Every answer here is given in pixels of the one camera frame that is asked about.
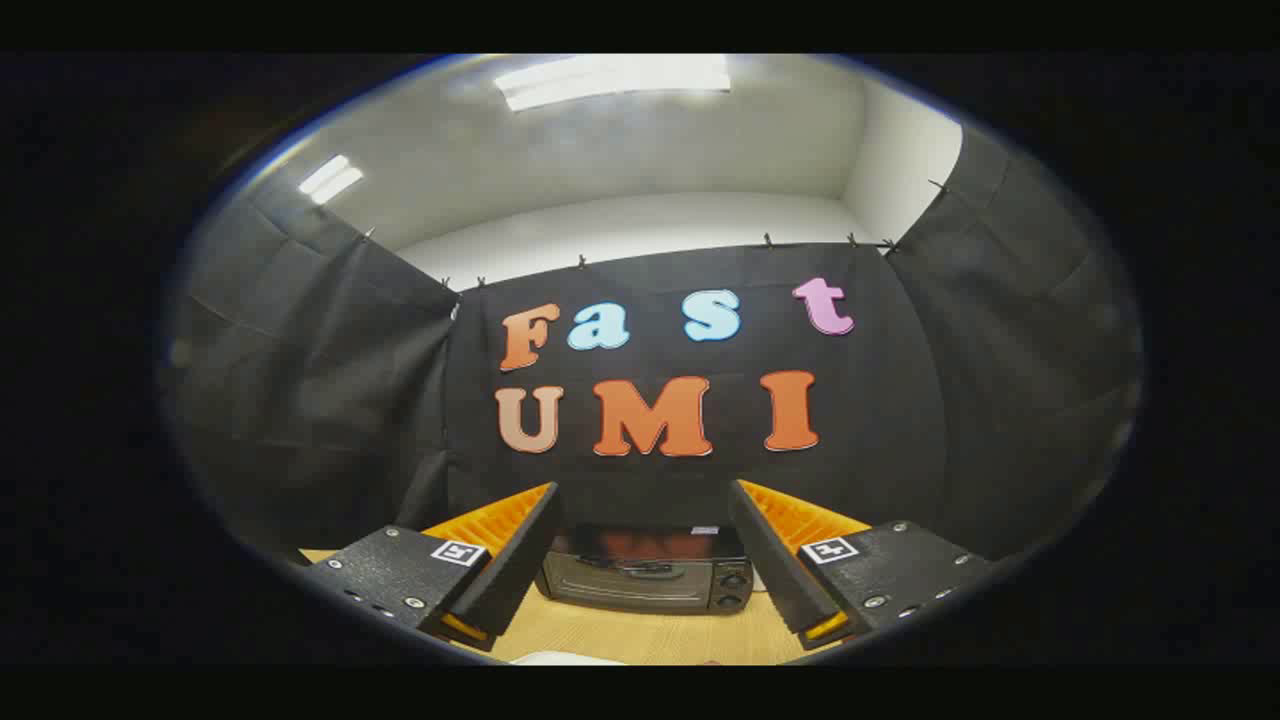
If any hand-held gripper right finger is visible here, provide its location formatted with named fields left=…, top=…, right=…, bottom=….
left=728, top=478, right=996, bottom=651

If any black toaster oven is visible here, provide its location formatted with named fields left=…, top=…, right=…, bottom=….
left=535, top=522, right=756, bottom=616

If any large ceiling light panel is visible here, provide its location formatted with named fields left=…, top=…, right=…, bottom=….
left=495, top=55, right=731, bottom=113

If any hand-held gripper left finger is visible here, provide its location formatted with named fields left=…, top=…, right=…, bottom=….
left=300, top=482, right=563, bottom=653

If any small ceiling light panel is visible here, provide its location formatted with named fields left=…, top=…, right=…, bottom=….
left=298, top=154, right=365, bottom=206

